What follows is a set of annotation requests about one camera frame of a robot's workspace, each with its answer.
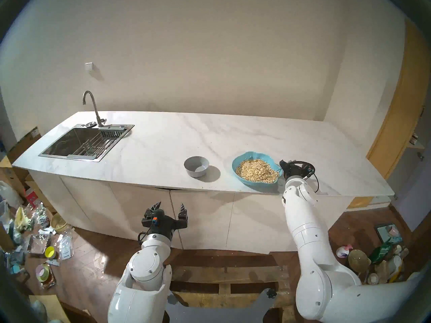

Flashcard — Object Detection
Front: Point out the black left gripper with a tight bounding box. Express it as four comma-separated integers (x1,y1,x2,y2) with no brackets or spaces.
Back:
145,201,188,242

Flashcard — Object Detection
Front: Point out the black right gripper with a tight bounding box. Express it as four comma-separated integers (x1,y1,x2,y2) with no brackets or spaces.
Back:
279,160,306,181

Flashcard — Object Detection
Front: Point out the blue scalloped bowl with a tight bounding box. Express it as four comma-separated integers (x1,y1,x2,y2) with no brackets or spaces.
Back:
232,151,283,187

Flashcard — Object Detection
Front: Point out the small grey bowl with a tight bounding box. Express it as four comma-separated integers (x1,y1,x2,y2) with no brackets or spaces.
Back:
184,156,210,178

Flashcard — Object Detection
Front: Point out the olive green bowl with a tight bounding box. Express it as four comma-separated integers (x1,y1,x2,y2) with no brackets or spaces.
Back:
348,249,371,273

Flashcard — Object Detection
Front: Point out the white counter cabinet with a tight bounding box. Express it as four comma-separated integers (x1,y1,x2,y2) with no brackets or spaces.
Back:
29,171,354,254

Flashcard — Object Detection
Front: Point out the wooden pallet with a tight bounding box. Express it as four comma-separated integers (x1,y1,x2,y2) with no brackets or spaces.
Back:
168,250,298,308

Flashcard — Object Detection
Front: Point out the slotted steel sink tray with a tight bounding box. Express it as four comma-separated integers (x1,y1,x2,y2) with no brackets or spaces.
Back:
99,128,126,139

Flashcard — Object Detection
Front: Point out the clear labelled plastic bag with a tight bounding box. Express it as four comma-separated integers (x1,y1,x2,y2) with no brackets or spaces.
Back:
57,234,74,261

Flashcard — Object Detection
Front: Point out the curved steel faucet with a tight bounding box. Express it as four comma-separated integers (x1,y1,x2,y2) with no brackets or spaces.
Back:
82,91,107,128

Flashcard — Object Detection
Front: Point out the dark framed picture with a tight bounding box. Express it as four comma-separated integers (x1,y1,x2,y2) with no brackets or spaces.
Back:
374,223,403,244

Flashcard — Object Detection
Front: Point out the stainless steel sink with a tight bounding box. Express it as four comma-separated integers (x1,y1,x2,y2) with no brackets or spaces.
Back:
38,124,135,163

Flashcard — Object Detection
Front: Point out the pink green cup stack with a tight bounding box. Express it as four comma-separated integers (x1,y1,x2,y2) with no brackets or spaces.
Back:
35,263,51,282

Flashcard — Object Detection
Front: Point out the white plastic bottle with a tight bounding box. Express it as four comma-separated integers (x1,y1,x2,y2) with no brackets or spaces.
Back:
387,255,403,276

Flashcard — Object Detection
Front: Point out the brown cardboard box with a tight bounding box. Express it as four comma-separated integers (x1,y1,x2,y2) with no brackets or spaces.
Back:
7,127,41,163

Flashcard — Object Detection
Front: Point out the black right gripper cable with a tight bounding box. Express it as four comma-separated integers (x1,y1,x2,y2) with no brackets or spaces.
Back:
292,160,320,194

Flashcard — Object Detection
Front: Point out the wire sink rack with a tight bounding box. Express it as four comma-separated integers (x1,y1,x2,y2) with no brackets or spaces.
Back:
67,137,117,158

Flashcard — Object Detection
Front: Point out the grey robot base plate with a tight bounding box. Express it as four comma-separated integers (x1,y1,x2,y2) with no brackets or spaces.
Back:
165,288,278,323

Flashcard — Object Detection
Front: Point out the yellow wooden door frame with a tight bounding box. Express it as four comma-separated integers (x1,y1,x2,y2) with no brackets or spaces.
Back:
347,18,431,209

